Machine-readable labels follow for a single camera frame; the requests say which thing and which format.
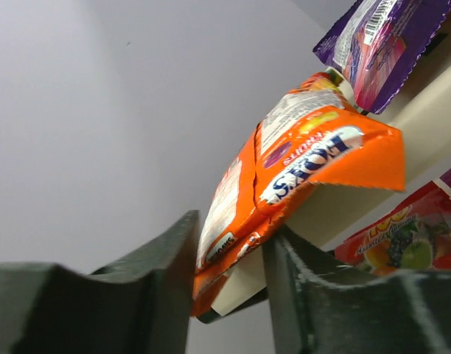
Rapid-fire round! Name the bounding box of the red fruit candy bag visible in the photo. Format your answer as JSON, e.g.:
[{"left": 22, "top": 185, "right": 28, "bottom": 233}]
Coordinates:
[{"left": 334, "top": 182, "right": 451, "bottom": 276}]

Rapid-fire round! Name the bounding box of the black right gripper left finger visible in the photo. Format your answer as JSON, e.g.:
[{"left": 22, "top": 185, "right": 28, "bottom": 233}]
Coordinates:
[{"left": 0, "top": 210, "right": 199, "bottom": 353}]

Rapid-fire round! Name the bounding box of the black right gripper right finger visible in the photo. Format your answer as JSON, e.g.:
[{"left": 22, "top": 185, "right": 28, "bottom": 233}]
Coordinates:
[{"left": 263, "top": 227, "right": 451, "bottom": 353}]

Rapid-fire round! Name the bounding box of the orange candy bag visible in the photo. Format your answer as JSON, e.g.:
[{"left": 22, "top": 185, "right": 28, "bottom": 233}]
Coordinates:
[{"left": 190, "top": 72, "right": 407, "bottom": 318}]

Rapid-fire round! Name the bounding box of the cream black tiered shelf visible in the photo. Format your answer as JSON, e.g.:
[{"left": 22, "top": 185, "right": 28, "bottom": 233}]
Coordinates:
[{"left": 199, "top": 21, "right": 451, "bottom": 325}]

